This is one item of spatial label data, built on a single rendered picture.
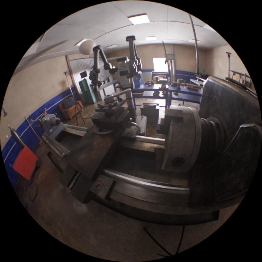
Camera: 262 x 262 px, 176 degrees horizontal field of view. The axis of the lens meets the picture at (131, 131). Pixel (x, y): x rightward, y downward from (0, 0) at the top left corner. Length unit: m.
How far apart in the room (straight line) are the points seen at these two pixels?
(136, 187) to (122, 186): 0.08
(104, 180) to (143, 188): 0.23
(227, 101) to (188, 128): 0.19
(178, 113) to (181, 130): 0.04
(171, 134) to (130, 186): 0.39
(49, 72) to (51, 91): 0.99
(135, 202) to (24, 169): 3.11
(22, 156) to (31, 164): 0.39
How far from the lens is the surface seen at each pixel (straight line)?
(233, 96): 0.32
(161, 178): 0.64
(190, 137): 0.23
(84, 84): 4.80
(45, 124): 1.23
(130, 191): 0.51
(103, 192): 0.51
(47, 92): 4.75
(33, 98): 4.60
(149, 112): 2.43
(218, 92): 0.40
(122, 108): 0.59
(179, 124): 0.23
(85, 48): 4.19
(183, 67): 7.46
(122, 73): 1.42
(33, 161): 3.32
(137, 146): 0.64
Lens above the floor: 1.33
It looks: 40 degrees down
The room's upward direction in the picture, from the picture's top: 11 degrees counter-clockwise
